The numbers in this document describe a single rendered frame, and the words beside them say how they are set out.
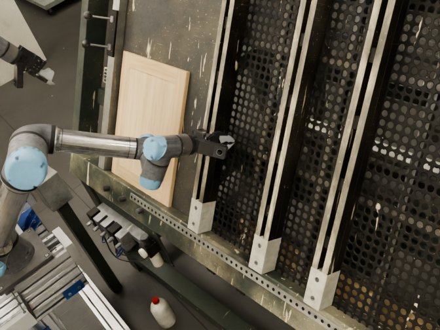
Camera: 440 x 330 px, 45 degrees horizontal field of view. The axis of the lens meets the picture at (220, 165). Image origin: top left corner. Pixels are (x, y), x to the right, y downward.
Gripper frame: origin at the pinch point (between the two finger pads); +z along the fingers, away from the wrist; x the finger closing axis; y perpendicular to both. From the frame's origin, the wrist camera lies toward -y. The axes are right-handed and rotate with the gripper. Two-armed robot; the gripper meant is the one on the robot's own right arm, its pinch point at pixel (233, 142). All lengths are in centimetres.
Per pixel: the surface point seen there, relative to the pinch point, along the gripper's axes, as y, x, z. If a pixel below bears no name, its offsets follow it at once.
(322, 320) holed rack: -53, 41, -3
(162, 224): 29, 45, -3
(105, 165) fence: 78, 36, -1
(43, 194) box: 96, 54, -22
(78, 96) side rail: 104, 9, -3
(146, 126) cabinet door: 52, 9, 1
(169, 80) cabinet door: 40.0, -13.3, 0.4
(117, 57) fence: 78, -15, 0
